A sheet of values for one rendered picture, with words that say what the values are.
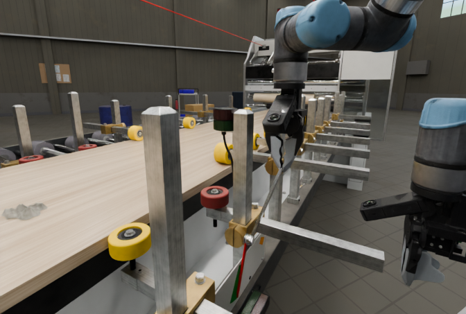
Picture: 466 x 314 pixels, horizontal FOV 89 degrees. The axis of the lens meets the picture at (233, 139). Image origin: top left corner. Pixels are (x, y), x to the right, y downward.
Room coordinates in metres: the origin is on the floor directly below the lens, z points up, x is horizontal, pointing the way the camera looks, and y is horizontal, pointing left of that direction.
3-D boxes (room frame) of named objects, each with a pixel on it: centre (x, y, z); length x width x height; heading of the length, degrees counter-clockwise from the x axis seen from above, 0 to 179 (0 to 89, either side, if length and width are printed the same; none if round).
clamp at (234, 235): (0.56, -0.03, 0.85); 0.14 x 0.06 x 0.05; 151
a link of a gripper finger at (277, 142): (0.58, -0.12, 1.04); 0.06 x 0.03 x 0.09; 151
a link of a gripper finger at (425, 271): (0.38, -0.36, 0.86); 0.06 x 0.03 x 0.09; 61
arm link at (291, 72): (0.57, -0.13, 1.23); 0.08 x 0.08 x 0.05
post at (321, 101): (1.41, -0.52, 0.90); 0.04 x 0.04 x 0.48; 61
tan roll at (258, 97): (3.08, -0.83, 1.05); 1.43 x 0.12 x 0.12; 61
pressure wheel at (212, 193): (0.63, 0.05, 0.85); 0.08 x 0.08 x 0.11
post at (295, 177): (0.98, -0.27, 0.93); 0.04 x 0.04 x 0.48; 61
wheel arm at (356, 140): (1.22, -0.43, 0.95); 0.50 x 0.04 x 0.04; 61
